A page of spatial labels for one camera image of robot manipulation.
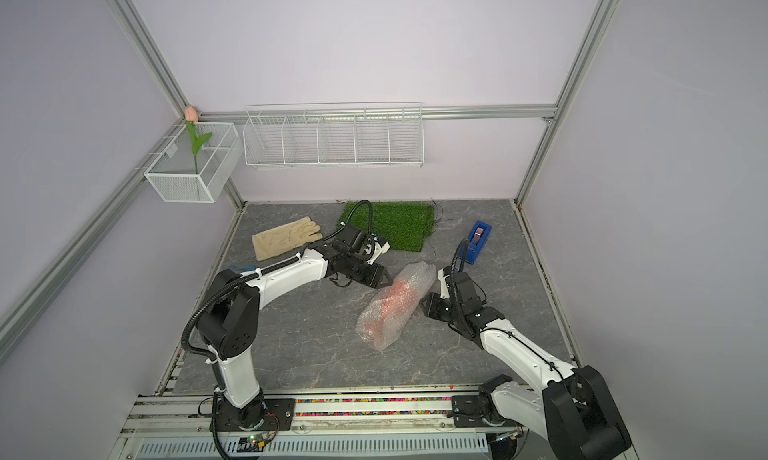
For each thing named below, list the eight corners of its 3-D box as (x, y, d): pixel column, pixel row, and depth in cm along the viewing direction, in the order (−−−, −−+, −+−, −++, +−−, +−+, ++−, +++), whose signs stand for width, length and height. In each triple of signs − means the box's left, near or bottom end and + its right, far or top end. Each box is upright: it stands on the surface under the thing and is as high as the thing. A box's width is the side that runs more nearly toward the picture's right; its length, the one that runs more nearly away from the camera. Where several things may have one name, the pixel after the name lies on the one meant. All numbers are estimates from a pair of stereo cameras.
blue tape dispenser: (457, 259, 106) (461, 247, 100) (473, 231, 114) (477, 219, 108) (474, 267, 104) (479, 255, 98) (489, 238, 112) (494, 225, 106)
